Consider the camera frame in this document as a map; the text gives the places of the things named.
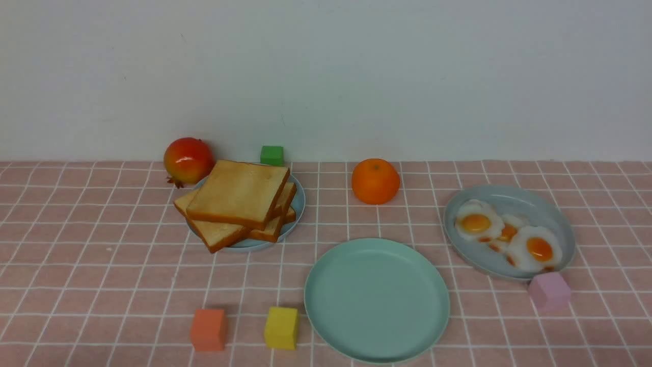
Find toast slice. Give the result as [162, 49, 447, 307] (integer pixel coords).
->
[271, 181, 296, 219]
[173, 190, 251, 253]
[186, 160, 290, 230]
[247, 206, 296, 243]

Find fried egg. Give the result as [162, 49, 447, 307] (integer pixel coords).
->
[455, 198, 505, 243]
[506, 226, 563, 273]
[487, 214, 530, 253]

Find orange fruit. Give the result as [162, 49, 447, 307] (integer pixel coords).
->
[351, 158, 400, 205]

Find green cube block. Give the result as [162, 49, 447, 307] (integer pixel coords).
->
[259, 145, 285, 167]

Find blue bread plate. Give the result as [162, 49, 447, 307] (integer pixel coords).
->
[186, 171, 306, 253]

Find green centre plate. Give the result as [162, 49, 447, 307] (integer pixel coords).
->
[304, 239, 450, 365]

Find red pomegranate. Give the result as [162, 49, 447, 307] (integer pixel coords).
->
[164, 137, 215, 188]

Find yellow cube block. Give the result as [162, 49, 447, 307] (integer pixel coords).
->
[264, 307, 300, 350]

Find grey egg plate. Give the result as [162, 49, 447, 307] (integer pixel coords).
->
[442, 185, 577, 282]

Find orange cube block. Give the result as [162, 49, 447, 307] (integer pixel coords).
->
[189, 309, 228, 352]

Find pink checkered tablecloth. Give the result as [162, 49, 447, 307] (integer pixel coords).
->
[1, 161, 651, 366]

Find pink cube block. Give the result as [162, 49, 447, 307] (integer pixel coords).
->
[528, 272, 572, 312]

